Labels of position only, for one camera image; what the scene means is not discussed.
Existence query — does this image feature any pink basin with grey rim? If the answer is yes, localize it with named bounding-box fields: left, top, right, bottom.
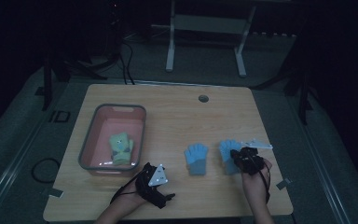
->
left=78, top=103, right=147, bottom=177

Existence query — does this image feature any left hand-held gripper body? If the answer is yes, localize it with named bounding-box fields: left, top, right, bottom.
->
left=135, top=161, right=171, bottom=210

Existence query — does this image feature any plain blue knit glove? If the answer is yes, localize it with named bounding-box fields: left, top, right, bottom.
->
left=184, top=142, right=210, bottom=176

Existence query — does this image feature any person's right hand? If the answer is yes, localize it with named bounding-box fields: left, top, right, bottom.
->
left=241, top=158, right=273, bottom=204

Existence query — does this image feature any black floor cable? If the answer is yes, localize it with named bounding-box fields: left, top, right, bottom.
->
left=117, top=39, right=136, bottom=86

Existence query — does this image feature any black metal stand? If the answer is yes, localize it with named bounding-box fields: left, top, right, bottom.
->
left=251, top=62, right=314, bottom=126
left=34, top=52, right=108, bottom=112

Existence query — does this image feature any right hand-held gripper cable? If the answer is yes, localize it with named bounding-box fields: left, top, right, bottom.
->
left=258, top=167, right=272, bottom=204

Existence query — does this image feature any white metal desk frame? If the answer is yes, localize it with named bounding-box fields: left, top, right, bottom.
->
left=165, top=0, right=257, bottom=78

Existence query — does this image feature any left hand-held gripper cable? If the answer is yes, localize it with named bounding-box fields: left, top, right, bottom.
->
left=109, top=173, right=145, bottom=205

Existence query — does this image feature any green knit glove with face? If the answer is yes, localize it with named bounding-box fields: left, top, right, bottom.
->
left=108, top=132, right=134, bottom=166

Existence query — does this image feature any hand-held gripper cable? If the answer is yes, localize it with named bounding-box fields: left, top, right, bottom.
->
left=258, top=167, right=272, bottom=204
left=109, top=173, right=145, bottom=205

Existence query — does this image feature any blue knit glove with dots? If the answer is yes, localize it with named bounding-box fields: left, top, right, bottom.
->
left=218, top=138, right=244, bottom=175

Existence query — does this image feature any person's left hand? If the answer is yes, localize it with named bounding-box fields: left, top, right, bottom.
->
left=117, top=182, right=152, bottom=215

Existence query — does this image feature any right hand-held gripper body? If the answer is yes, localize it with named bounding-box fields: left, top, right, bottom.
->
left=233, top=137, right=274, bottom=175

